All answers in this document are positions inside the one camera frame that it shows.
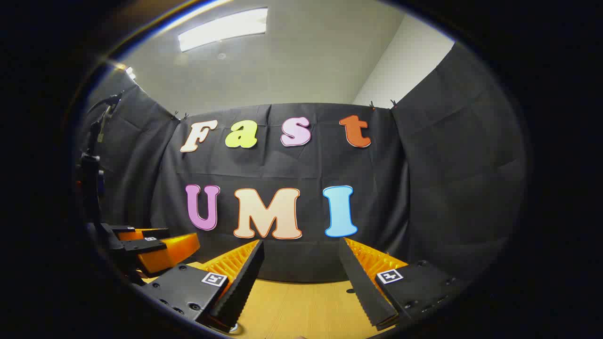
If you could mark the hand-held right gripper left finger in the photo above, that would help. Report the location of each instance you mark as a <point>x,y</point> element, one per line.
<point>245,282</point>

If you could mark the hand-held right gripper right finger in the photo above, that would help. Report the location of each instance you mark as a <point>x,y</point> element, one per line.
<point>360,287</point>

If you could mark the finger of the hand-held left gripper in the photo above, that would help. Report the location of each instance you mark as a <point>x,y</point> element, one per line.
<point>169,252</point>
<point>129,234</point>

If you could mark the black backdrop cloth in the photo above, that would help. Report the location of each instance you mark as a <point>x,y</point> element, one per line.
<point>424,188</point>

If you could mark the ceiling light panel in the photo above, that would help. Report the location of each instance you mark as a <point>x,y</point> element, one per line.
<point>221,29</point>

